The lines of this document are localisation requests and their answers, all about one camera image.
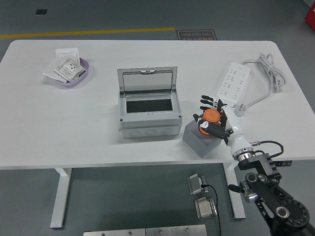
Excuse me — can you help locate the dark floor sign, orange text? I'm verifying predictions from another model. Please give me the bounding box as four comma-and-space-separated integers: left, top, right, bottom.
176, 29, 218, 41

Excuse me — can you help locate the white power strip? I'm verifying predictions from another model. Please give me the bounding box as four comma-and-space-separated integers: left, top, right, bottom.
215, 61, 251, 108

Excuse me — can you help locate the grey electrical box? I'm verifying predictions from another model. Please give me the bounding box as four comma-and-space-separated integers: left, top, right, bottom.
117, 66, 183, 139

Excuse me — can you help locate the silver foot pedal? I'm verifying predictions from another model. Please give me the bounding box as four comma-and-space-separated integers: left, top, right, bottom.
187, 174, 210, 196
194, 196, 219, 220

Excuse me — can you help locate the white plate in clear bag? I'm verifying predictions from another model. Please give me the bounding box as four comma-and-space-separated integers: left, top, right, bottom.
42, 58, 67, 83

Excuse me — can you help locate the grey cube with round hole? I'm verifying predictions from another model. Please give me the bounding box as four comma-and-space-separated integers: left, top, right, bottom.
182, 119, 220, 158

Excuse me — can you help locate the red object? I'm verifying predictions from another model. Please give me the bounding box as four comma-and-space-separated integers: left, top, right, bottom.
305, 5, 315, 25

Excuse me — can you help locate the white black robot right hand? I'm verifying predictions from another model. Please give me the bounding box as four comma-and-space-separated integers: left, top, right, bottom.
192, 95, 253, 158

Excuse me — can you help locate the white table leg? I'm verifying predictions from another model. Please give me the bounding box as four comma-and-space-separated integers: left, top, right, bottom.
50, 167, 73, 229
223, 162, 246, 219

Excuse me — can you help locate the plain white switch plate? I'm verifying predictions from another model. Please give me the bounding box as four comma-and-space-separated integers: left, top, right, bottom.
55, 48, 81, 62

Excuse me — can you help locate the black pedal cable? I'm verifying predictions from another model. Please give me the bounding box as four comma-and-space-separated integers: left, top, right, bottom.
200, 183, 221, 236

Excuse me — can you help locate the white power cord with plug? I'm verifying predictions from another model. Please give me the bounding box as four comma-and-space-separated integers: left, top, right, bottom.
233, 53, 287, 118

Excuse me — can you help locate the white socket panel with print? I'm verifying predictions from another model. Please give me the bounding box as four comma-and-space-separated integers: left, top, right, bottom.
53, 57, 84, 83

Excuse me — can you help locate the orange cylinder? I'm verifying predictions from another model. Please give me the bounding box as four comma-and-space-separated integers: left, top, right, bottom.
198, 109, 221, 135

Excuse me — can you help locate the purple plastic tray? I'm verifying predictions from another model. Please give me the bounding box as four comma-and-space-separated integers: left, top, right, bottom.
50, 57, 90, 87

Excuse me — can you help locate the grey metal base plate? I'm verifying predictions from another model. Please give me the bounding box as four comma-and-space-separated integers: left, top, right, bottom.
145, 224, 207, 236
83, 228, 146, 236

